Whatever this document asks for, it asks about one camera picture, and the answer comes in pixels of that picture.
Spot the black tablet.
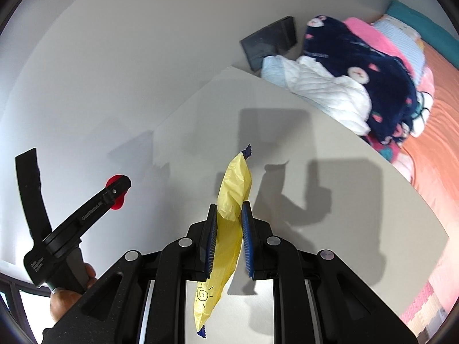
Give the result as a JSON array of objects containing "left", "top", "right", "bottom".
[{"left": 240, "top": 16, "right": 298, "bottom": 72}]

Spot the teal pillow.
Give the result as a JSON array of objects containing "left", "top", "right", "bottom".
[{"left": 385, "top": 0, "right": 459, "bottom": 49}]

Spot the person's left hand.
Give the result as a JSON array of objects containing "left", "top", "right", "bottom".
[{"left": 49, "top": 262, "right": 98, "bottom": 325}]

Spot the yellow snack packet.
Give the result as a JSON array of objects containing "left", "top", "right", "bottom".
[{"left": 194, "top": 144, "right": 253, "bottom": 339}]

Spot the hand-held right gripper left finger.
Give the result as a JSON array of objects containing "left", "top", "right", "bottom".
[{"left": 43, "top": 202, "right": 219, "bottom": 344}]

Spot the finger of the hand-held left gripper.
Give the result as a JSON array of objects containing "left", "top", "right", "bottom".
[
  {"left": 43, "top": 174, "right": 132, "bottom": 248},
  {"left": 15, "top": 147, "right": 52, "bottom": 239}
]

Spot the light blue knit blanket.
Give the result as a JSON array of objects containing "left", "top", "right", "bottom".
[{"left": 373, "top": 14, "right": 425, "bottom": 72}]

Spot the window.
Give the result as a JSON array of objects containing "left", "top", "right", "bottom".
[{"left": 0, "top": 261, "right": 54, "bottom": 344}]

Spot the orange bed sheet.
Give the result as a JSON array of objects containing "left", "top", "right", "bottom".
[{"left": 392, "top": 38, "right": 459, "bottom": 237}]

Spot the red plastic piece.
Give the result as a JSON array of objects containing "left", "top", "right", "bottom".
[{"left": 106, "top": 175, "right": 126, "bottom": 211}]

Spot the white quilted cloth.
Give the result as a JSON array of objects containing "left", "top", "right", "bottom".
[{"left": 261, "top": 54, "right": 372, "bottom": 136}]

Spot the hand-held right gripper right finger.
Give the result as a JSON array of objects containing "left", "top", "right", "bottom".
[{"left": 241, "top": 201, "right": 420, "bottom": 344}]

